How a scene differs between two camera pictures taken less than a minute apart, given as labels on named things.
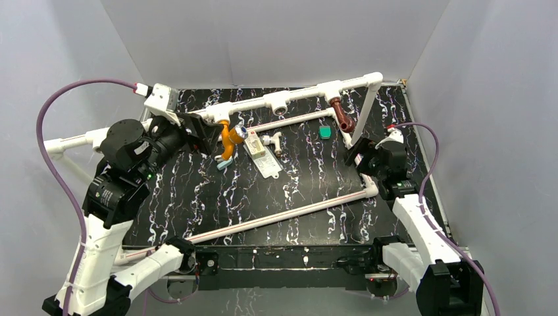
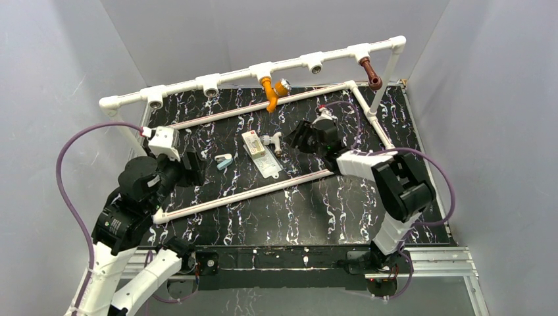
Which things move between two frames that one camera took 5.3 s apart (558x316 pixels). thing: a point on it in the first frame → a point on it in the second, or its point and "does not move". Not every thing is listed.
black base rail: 285,268 does not move
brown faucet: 347,124 → 375,82
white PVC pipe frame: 276,102 → 118,102
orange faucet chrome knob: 231,137 → 281,88
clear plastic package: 267,164 does not move
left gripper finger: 202,135 → 193,174
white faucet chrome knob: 274,139 does not move
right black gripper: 362,148 → 304,128
